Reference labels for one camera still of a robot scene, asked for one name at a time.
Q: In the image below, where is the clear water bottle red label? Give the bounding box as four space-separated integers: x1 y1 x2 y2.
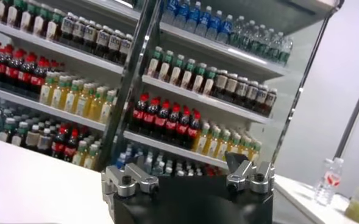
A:
314 157 335 206
327 156 345 195

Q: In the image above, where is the glass drink cooler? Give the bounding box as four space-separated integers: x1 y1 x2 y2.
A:
0 0 155 171

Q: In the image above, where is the yellow juice bottle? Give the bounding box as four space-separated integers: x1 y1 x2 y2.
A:
215 129 232 161
248 140 262 164
192 121 211 155
226 133 241 156
83 143 100 170
63 82 80 114
74 85 92 118
71 139 88 167
50 78 68 110
99 90 116 125
87 88 105 122
238 136 252 162
38 75 55 106
205 126 222 158

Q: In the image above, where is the white side table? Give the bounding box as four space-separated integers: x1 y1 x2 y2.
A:
273 173 359 224

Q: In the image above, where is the clear water bottle green label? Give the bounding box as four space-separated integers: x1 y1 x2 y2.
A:
260 27 276 57
230 15 247 46
251 24 267 54
241 19 257 51
269 30 285 61
278 35 294 66

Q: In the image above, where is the blue water bottle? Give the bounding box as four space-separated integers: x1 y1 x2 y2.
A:
184 1 202 33
194 5 213 37
162 0 177 25
173 0 190 29
205 10 224 40
115 151 128 170
216 14 234 44

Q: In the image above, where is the dark drink bottle white cap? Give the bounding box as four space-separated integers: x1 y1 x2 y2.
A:
37 127 54 153
25 124 41 150

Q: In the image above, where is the beige label tea bottle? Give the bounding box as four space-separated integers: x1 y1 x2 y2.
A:
212 69 229 99
224 72 240 103

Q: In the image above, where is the white label dark bottle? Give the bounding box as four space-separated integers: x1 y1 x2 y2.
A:
0 117 16 143
11 121 29 147

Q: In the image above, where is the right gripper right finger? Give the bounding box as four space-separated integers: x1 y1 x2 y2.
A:
224 150 275 195

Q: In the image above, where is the shelf with drink bottles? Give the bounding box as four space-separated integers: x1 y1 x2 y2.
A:
105 0 346 183

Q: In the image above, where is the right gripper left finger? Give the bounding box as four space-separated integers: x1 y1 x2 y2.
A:
101 153 160 198

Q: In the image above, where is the dark label tea bottle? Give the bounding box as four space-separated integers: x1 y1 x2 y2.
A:
83 21 98 53
94 26 110 57
59 13 76 45
263 88 278 117
106 29 123 61
118 33 134 65
244 80 260 110
254 84 269 113
234 75 250 106
71 17 87 49

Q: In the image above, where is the black slanted pole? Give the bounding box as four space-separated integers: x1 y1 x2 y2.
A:
333 67 359 159

